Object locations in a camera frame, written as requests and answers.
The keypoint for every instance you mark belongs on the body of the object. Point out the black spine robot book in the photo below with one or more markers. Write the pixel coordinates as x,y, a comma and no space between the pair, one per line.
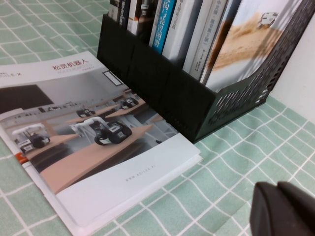
123,12

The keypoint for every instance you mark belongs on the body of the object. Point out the green white checkered tablecloth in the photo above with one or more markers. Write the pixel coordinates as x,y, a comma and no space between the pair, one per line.
233,159

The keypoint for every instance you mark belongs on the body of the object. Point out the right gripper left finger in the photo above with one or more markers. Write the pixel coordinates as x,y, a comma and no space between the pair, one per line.
273,214

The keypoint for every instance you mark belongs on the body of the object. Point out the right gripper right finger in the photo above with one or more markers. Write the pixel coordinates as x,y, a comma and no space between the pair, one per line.
305,204

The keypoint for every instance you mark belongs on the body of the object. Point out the black perforated book holder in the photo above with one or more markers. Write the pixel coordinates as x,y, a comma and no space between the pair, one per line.
172,98

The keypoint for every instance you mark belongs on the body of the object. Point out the blue spine mechanism book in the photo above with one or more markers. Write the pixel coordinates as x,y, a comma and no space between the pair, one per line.
165,27

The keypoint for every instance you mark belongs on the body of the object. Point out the thin white dark brochure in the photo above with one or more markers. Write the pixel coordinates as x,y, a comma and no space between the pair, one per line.
146,19

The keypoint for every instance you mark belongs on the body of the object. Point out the thin blue-edged magazine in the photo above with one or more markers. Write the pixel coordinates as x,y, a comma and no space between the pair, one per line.
233,9

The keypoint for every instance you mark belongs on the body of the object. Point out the white car suspension book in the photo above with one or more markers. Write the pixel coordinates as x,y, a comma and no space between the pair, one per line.
211,37

